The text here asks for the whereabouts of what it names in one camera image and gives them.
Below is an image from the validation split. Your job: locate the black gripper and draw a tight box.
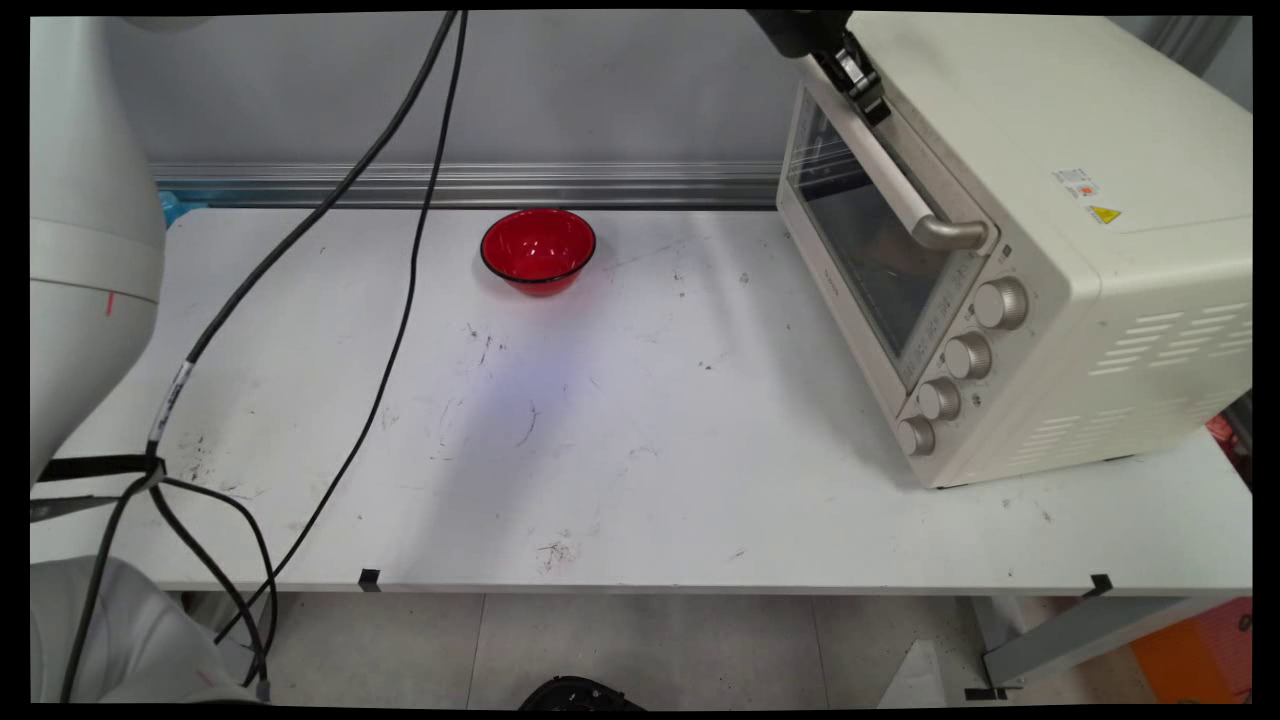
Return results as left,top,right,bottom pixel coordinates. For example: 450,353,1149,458
744,10,892,128

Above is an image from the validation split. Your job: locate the cream toaster oven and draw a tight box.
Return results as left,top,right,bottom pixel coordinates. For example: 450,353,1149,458
776,12,1254,491

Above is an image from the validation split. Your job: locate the silver oven knob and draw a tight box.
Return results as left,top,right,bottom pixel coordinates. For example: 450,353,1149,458
973,278,1031,332
917,377,963,423
895,415,938,459
944,332,995,382

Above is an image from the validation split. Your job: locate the red plastic bowl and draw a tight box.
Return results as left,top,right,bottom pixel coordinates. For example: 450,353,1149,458
479,207,599,298

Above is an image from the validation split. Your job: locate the red object behind oven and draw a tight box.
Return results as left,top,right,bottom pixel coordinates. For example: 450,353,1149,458
1205,412,1254,491

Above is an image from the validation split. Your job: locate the grey metal table leg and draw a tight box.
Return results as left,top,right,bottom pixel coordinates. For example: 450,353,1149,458
964,596,1206,701

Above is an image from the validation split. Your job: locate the orange box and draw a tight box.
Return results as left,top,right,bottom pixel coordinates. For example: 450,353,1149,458
1128,597,1254,705

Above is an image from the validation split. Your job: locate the black round floor object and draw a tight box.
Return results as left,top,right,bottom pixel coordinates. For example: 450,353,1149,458
517,676,646,712

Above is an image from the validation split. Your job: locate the blue bubble wrap sheet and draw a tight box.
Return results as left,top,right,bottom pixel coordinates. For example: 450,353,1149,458
158,190,208,227

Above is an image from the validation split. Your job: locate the aluminium profile rail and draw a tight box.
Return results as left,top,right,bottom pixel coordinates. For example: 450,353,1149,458
148,162,787,211

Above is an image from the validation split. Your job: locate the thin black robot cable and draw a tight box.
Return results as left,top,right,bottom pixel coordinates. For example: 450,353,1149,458
150,10,471,701

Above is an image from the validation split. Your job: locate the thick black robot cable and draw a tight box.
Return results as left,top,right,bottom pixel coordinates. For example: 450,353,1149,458
58,10,461,703

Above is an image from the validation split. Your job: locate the black cable strap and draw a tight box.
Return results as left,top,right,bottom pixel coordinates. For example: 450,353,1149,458
36,453,166,485

